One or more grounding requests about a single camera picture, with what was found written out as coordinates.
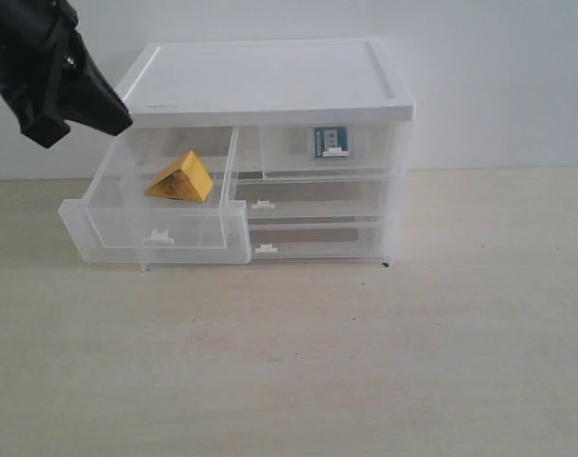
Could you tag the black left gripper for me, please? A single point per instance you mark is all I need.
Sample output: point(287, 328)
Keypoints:
point(47, 75)

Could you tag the yellow cheese-like sponge block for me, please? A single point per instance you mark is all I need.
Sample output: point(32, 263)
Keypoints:
point(185, 179)

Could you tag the white teal-labelled pill bottle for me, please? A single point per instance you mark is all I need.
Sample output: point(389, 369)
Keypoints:
point(331, 142)

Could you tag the white plastic drawer cabinet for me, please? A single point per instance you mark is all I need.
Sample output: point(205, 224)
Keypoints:
point(279, 83)

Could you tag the middle wide clear drawer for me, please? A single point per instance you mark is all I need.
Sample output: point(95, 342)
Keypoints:
point(267, 200)

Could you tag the wide clear drawer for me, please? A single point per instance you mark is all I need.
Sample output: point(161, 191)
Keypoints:
point(327, 240)
point(267, 200)

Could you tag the bottom wide clear drawer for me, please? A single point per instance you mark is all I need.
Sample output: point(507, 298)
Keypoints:
point(327, 240)

